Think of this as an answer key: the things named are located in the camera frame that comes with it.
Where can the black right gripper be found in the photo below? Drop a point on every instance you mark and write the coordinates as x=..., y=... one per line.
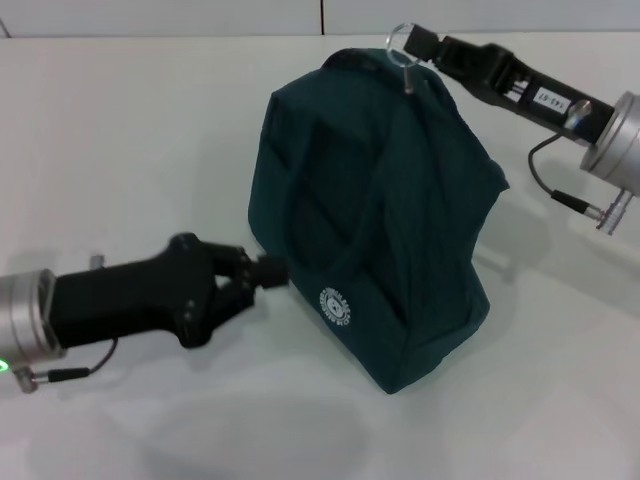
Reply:
x=545, y=95

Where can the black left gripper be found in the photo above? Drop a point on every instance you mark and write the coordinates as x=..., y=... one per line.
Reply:
x=130, y=300

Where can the teal insulated lunch bag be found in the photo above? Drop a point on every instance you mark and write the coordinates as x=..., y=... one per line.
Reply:
x=390, y=225

